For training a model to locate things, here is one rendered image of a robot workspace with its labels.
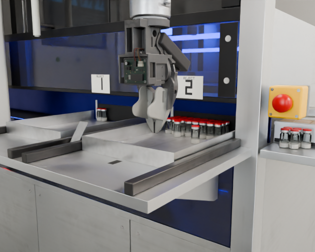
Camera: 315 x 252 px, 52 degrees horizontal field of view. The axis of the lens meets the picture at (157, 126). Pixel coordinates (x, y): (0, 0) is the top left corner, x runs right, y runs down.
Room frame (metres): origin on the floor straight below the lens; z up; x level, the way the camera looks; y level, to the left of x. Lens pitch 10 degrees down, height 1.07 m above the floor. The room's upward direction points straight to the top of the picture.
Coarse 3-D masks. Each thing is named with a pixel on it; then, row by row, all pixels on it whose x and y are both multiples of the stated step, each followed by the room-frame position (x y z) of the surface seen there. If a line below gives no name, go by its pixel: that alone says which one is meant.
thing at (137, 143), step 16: (128, 128) 0.87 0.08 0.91; (144, 128) 0.92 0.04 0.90; (96, 144) 0.71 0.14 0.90; (112, 144) 0.68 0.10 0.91; (128, 144) 0.65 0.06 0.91; (144, 144) 0.79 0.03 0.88; (160, 144) 0.79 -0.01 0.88; (176, 144) 0.79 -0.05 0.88; (192, 144) 0.79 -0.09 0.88; (208, 144) 0.69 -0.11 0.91; (128, 160) 0.65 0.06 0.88; (144, 160) 0.63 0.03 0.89; (160, 160) 0.60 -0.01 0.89
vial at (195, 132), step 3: (192, 129) 0.80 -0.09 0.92; (195, 129) 0.80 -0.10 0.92; (192, 132) 0.80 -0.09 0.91; (195, 132) 0.80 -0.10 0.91; (198, 132) 0.80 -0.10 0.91; (192, 135) 0.80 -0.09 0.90; (195, 135) 0.80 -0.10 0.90; (198, 135) 0.80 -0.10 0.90; (192, 138) 0.80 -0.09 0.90; (195, 138) 0.80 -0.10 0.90; (198, 138) 0.80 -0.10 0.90; (192, 141) 0.80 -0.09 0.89; (195, 141) 0.80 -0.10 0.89; (198, 141) 0.80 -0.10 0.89
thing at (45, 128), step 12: (12, 120) 0.97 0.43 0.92; (24, 120) 0.99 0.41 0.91; (36, 120) 1.03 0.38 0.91; (48, 120) 1.06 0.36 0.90; (60, 120) 1.10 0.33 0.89; (72, 120) 1.14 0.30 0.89; (84, 120) 1.17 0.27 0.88; (96, 120) 1.17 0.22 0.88; (120, 120) 0.97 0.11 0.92; (132, 120) 1.01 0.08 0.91; (144, 120) 1.05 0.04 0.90; (12, 132) 0.93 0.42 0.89; (24, 132) 0.89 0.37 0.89; (36, 132) 0.85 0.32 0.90; (48, 132) 0.82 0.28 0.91; (60, 132) 0.79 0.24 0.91; (72, 132) 0.82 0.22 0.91; (84, 132) 0.85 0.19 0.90
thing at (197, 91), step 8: (184, 80) 0.88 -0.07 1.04; (192, 80) 0.86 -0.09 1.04; (200, 80) 0.85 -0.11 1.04; (184, 88) 0.88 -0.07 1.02; (192, 88) 0.86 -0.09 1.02; (200, 88) 0.85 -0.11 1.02; (176, 96) 0.89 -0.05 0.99; (184, 96) 0.88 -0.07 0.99; (192, 96) 0.86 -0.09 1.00; (200, 96) 0.85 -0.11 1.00
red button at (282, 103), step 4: (276, 96) 0.70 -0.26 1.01; (280, 96) 0.69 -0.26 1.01; (284, 96) 0.69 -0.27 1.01; (288, 96) 0.69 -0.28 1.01; (272, 100) 0.71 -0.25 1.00; (276, 100) 0.70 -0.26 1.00; (280, 100) 0.69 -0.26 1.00; (284, 100) 0.69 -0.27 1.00; (288, 100) 0.69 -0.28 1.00; (272, 104) 0.71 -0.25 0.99; (276, 104) 0.70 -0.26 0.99; (280, 104) 0.69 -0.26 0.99; (284, 104) 0.69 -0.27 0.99; (288, 104) 0.69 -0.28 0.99; (276, 108) 0.70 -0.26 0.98; (280, 108) 0.69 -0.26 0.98; (284, 108) 0.69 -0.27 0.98; (288, 108) 0.69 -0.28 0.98
